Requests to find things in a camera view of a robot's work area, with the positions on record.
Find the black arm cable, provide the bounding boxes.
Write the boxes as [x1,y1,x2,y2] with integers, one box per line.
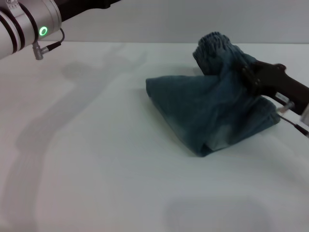
[32,27,66,60]
[276,101,309,139]

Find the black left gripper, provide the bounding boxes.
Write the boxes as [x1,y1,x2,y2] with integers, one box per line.
[54,0,121,24]

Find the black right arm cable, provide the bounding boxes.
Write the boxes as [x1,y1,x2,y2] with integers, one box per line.
[276,101,309,139]

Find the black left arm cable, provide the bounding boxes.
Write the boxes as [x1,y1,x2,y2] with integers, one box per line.
[32,27,66,60]

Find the blue denim shorts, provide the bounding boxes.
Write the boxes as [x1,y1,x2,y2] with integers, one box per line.
[145,30,281,158]

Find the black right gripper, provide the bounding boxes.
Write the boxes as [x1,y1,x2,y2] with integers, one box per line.
[241,60,309,116]

